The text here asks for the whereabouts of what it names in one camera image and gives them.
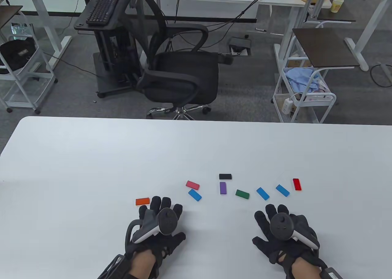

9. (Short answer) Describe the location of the person's right hand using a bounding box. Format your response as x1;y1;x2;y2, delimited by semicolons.
252;204;321;265

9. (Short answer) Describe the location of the person's left hand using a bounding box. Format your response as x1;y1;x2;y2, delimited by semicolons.
127;196;186;260

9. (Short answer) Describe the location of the grey white hand controller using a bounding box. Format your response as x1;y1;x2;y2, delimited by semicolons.
126;208;179;252
269;213;320;249

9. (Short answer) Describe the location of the black mesh office chair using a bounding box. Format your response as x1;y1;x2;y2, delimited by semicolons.
121;0;234;120

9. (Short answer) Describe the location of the light blue cloth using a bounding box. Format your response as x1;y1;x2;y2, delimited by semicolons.
284;68;320;92

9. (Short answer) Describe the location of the black computer cart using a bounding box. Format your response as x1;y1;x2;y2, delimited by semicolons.
74;0;144;98

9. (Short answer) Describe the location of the grey floor socket box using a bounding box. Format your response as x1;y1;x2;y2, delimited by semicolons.
228;37;253;56

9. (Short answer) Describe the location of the white cart with brown top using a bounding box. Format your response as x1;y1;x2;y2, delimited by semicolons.
0;6;58;114
272;28;360;124

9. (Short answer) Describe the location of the black keyboard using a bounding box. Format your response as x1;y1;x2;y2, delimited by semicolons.
86;0;121;26

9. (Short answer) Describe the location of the black bag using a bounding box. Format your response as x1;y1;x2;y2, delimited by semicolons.
0;38;36;74

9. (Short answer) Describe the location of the dark brown side tabletop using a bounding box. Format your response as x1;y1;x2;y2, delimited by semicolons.
317;9;356;22

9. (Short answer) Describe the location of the clear plastic packet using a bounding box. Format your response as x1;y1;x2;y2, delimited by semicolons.
11;23;33;41

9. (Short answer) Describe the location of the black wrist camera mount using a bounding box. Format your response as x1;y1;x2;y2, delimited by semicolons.
318;267;342;279
97;254;132;279

